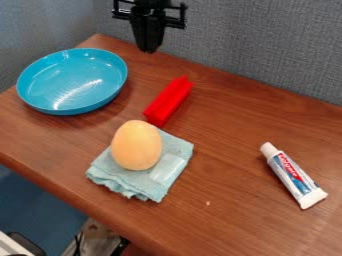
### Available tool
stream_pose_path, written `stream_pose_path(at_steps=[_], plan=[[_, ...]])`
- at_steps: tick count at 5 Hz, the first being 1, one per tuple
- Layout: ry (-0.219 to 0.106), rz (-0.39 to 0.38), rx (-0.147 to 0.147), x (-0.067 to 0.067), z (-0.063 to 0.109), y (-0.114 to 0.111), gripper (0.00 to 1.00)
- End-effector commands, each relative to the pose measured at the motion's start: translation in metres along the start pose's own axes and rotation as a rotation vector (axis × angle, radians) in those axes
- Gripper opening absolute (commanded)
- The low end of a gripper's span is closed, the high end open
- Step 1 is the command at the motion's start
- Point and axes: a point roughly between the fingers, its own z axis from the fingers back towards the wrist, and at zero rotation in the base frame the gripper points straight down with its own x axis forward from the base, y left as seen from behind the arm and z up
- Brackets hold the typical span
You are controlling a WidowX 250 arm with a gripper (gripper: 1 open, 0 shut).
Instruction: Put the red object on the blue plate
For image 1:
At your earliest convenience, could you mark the red rectangular block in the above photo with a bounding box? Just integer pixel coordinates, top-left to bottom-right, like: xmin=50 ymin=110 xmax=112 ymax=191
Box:
xmin=143 ymin=76 xmax=193 ymax=127

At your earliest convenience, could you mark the white toothpaste tube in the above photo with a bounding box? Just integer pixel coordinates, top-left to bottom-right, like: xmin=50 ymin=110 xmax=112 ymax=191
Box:
xmin=260 ymin=142 xmax=328 ymax=210

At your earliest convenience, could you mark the grey table leg base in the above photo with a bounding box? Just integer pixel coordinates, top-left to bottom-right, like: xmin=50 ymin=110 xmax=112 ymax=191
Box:
xmin=61 ymin=218 xmax=129 ymax=256

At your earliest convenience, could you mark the orange egg-shaped sponge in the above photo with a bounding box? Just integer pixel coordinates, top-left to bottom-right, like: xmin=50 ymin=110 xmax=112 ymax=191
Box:
xmin=110 ymin=120 xmax=163 ymax=171

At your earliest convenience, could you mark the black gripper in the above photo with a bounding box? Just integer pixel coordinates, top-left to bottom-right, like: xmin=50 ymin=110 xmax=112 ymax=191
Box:
xmin=112 ymin=0 xmax=187 ymax=53

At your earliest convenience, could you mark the blue plate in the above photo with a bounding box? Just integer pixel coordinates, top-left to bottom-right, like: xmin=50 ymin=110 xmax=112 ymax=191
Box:
xmin=16 ymin=48 xmax=128 ymax=116

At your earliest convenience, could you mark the light blue folded cloth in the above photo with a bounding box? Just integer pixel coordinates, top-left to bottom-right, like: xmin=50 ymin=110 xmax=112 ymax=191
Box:
xmin=85 ymin=130 xmax=193 ymax=203

